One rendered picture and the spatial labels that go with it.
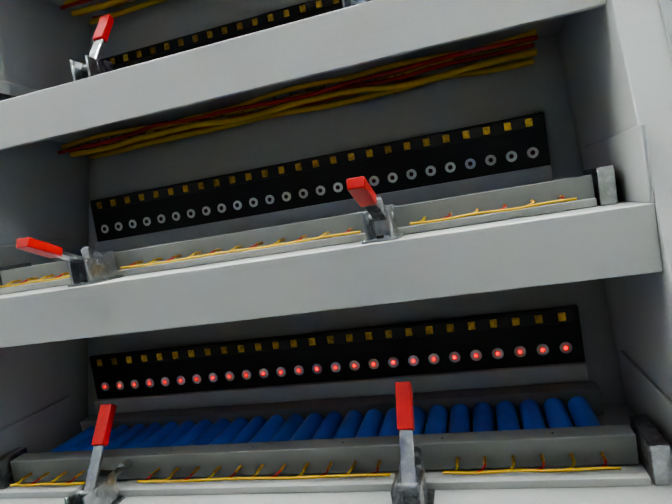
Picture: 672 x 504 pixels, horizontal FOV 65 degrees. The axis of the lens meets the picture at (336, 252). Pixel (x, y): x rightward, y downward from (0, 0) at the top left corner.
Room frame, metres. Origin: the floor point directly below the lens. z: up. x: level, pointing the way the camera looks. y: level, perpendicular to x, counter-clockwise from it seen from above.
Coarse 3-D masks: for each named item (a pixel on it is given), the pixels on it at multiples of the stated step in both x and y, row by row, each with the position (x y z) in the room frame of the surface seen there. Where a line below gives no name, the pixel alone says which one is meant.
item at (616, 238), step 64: (640, 128) 0.32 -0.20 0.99; (448, 192) 0.53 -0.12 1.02; (640, 192) 0.34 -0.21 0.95; (0, 256) 0.55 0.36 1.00; (320, 256) 0.39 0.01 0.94; (384, 256) 0.38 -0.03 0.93; (448, 256) 0.37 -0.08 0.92; (512, 256) 0.36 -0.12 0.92; (576, 256) 0.35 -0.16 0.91; (640, 256) 0.34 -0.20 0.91; (0, 320) 0.48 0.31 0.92; (64, 320) 0.46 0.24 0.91; (128, 320) 0.44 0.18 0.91; (192, 320) 0.43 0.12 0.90
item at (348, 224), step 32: (480, 192) 0.40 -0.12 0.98; (512, 192) 0.40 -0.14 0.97; (544, 192) 0.39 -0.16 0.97; (576, 192) 0.39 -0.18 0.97; (288, 224) 0.44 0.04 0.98; (320, 224) 0.44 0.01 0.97; (352, 224) 0.43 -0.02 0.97; (416, 224) 0.42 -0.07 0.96; (128, 256) 0.49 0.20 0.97; (160, 256) 0.48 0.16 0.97; (192, 256) 0.46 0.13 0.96
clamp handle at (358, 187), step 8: (360, 176) 0.32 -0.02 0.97; (352, 184) 0.32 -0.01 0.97; (360, 184) 0.32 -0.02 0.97; (368, 184) 0.33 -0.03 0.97; (352, 192) 0.33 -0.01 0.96; (360, 192) 0.33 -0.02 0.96; (368, 192) 0.33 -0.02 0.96; (360, 200) 0.35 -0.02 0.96; (368, 200) 0.35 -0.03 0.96; (376, 200) 0.35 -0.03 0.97; (368, 208) 0.37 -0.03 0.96; (376, 208) 0.37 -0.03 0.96; (376, 216) 0.39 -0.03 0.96; (384, 216) 0.39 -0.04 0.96
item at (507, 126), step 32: (480, 128) 0.51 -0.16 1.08; (512, 128) 0.50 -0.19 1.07; (544, 128) 0.50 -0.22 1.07; (320, 160) 0.56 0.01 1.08; (352, 160) 0.55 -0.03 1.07; (384, 160) 0.54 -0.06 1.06; (416, 160) 0.54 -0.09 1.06; (448, 160) 0.53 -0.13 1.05; (480, 160) 0.52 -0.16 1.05; (544, 160) 0.51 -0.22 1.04; (160, 192) 0.61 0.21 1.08; (192, 192) 0.60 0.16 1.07; (224, 192) 0.60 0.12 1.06; (256, 192) 0.59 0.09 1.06; (384, 192) 0.55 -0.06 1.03; (96, 224) 0.65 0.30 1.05; (128, 224) 0.64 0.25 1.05; (160, 224) 0.63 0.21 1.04; (192, 224) 0.62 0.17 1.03
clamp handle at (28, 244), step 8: (24, 240) 0.39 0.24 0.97; (32, 240) 0.40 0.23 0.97; (24, 248) 0.40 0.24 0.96; (32, 248) 0.40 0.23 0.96; (40, 248) 0.41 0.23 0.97; (48, 248) 0.41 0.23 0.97; (56, 248) 0.42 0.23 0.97; (88, 248) 0.46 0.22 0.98; (48, 256) 0.42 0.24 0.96; (56, 256) 0.42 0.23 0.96; (64, 256) 0.43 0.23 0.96; (72, 256) 0.44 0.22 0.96; (80, 256) 0.45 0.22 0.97; (88, 256) 0.46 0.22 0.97
